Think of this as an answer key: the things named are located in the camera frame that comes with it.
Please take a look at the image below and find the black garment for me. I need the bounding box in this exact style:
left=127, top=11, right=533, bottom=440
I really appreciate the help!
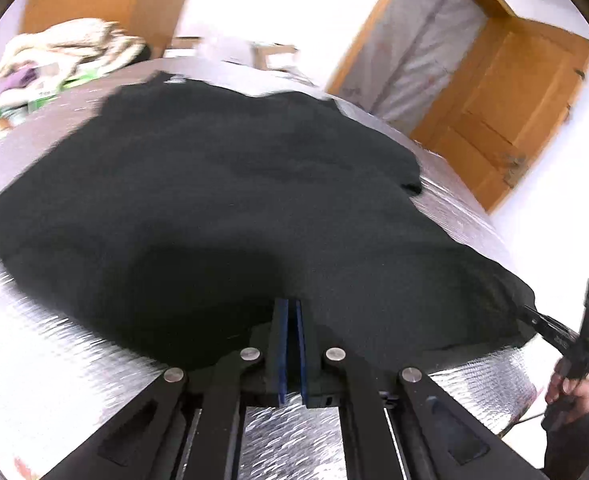
left=0, top=74, right=534, bottom=370

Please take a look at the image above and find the person's right hand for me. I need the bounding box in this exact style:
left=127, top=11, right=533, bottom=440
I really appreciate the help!
left=545, top=358, right=589, bottom=425

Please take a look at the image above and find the orange wooden door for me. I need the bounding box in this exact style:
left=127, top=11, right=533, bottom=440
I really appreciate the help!
left=411, top=18, right=589, bottom=211

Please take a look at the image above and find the brown cardboard box with label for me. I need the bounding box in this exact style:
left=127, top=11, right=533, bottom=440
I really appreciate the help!
left=252, top=44, right=297, bottom=72

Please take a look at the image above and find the translucent plastic door curtain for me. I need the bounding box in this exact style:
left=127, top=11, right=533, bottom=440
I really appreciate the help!
left=337, top=0, right=487, bottom=134

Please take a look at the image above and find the beige floral blanket pile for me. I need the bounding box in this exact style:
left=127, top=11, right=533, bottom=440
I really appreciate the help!
left=0, top=18, right=146, bottom=79

